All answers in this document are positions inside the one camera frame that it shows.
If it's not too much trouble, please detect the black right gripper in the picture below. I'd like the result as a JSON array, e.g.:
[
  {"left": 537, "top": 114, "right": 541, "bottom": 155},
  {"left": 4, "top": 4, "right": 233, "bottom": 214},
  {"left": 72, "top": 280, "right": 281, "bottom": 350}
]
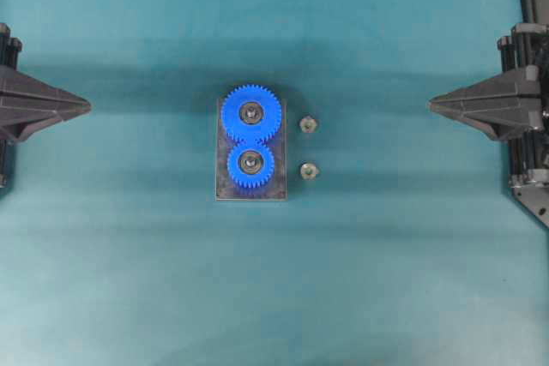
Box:
[{"left": 429, "top": 24, "right": 548, "bottom": 188}]

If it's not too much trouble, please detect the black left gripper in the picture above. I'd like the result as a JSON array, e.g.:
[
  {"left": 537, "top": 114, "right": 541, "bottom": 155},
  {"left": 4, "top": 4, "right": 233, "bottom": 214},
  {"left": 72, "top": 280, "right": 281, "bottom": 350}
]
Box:
[{"left": 0, "top": 22, "right": 93, "bottom": 189}]

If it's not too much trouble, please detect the threaded shaft of large gear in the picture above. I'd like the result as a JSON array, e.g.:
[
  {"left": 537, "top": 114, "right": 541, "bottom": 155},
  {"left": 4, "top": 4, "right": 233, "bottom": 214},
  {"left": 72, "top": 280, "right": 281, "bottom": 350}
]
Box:
[{"left": 239, "top": 102, "right": 263, "bottom": 124}]

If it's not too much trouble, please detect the threaded shaft of small gear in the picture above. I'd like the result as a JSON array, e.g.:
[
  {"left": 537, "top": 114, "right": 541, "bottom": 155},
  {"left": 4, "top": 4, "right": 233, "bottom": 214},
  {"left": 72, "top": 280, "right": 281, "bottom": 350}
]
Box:
[{"left": 241, "top": 154, "right": 262, "bottom": 174}]

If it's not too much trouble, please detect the large blue plastic gear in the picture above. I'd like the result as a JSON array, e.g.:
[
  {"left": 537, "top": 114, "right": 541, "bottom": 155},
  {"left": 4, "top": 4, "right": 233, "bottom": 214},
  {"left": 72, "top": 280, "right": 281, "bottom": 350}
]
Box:
[{"left": 220, "top": 84, "right": 282, "bottom": 142}]

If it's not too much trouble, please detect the small blue plastic gear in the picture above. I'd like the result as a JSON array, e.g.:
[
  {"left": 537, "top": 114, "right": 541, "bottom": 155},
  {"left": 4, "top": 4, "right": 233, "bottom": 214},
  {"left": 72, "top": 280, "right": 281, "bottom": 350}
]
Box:
[{"left": 226, "top": 141, "right": 275, "bottom": 189}]

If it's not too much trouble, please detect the grey metal base plate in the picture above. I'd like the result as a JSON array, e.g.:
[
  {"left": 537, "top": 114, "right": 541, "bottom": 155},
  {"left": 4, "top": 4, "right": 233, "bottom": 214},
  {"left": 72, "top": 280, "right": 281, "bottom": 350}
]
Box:
[{"left": 214, "top": 97, "right": 287, "bottom": 201}]

